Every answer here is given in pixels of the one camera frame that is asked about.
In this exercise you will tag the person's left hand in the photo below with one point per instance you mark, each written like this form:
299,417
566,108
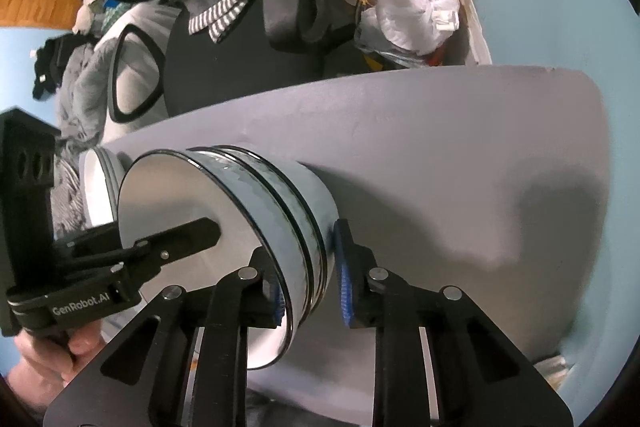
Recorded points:
85,339

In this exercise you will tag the black office chair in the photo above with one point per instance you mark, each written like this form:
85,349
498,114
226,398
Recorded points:
225,57

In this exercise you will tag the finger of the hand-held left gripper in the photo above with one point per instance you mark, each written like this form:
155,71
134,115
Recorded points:
185,237
90,241

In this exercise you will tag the striped cloth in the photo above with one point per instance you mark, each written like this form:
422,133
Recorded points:
227,4

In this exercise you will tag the black garment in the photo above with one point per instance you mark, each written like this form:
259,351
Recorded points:
55,62

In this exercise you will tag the white bowl with black rim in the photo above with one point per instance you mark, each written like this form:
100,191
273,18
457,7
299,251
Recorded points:
287,207
310,197
200,207

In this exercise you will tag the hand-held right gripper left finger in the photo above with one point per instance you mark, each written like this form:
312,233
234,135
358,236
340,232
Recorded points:
278,307

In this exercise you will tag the small white bowl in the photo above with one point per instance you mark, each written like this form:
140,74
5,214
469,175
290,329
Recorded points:
97,187

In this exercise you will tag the white plastic bag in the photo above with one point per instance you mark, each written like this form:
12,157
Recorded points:
410,14

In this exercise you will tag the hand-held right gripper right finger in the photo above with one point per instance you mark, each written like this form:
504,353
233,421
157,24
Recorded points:
344,287

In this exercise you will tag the grey quilt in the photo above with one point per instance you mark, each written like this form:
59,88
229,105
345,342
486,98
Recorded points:
85,107

